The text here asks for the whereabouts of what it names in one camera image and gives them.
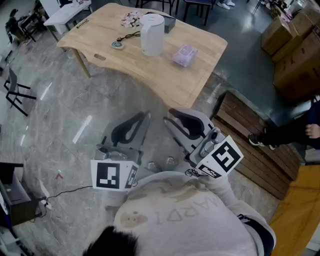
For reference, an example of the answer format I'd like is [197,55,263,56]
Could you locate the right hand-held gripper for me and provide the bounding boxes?
[163,107,245,180]

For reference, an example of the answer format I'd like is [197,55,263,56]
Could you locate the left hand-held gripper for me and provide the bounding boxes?
[90,111,152,192]

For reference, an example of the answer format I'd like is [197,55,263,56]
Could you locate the white electric kettle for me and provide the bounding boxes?
[139,13,166,57]

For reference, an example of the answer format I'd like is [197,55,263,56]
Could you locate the person's left forearm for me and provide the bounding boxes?
[103,189,130,209]

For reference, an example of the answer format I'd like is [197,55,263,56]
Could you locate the person's right forearm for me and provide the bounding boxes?
[198,173,242,210]

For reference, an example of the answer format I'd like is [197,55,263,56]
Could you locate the dark wooden pallet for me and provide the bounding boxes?
[211,90,302,200]

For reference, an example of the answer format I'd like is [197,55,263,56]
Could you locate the purple wet wipes pack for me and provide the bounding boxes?
[171,44,199,68]

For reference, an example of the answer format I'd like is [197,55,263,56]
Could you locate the wooden table leg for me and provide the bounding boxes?
[71,48,92,79]

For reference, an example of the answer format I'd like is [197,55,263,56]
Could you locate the person's grey sweatshirt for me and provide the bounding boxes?
[109,171,277,256]

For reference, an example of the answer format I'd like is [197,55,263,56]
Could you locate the dark green tray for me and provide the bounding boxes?
[144,11,177,34]

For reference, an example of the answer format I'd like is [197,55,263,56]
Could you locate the pink artificial flowers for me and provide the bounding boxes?
[120,11,145,29]

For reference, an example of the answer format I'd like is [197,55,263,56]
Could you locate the black metal chair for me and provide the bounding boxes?
[3,66,38,117]

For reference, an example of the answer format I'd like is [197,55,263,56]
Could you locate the blue chair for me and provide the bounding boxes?
[183,0,213,26]

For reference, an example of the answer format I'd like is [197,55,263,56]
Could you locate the large brown cardboard box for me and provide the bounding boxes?
[272,32,320,103]

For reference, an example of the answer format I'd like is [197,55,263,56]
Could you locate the black open cabinet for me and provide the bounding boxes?
[0,162,43,227]

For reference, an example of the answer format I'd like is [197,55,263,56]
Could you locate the white folding table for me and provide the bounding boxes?
[43,0,93,35]

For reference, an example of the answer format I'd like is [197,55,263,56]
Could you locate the yellow sheet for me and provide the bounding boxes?
[268,164,320,256]

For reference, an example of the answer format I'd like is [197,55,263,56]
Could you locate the black floor cable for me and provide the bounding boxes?
[29,184,93,223]

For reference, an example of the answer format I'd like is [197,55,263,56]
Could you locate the black power cord with plug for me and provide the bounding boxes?
[116,30,141,42]

